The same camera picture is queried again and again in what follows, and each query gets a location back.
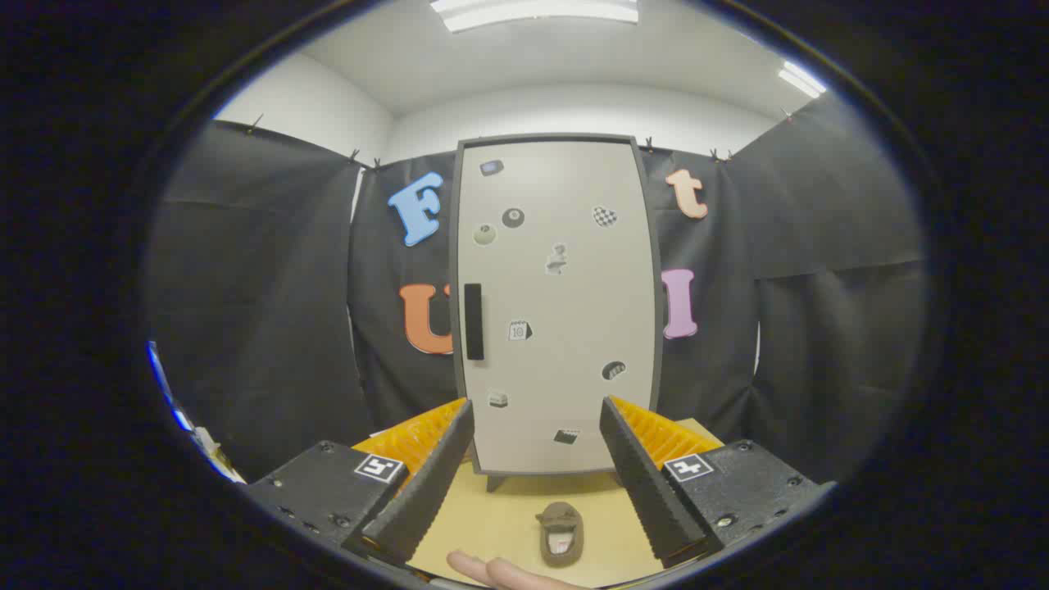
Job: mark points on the black backdrop cloth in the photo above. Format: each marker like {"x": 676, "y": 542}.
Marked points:
{"x": 262, "y": 287}

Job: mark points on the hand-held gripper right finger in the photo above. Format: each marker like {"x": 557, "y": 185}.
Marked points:
{"x": 647, "y": 492}

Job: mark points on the small ceiling light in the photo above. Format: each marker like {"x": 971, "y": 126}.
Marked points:
{"x": 801, "y": 79}

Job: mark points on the white crumpled clutter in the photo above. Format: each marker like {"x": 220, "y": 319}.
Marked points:
{"x": 217, "y": 459}

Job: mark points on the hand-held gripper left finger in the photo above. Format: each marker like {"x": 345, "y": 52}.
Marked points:
{"x": 426, "y": 492}

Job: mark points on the dark grey shoe cabinet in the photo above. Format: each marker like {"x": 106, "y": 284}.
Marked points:
{"x": 657, "y": 328}

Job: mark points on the brown fluffy shoe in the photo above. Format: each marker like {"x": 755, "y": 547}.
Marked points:
{"x": 560, "y": 552}

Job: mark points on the long ceiling light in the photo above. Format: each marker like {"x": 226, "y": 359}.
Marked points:
{"x": 533, "y": 10}

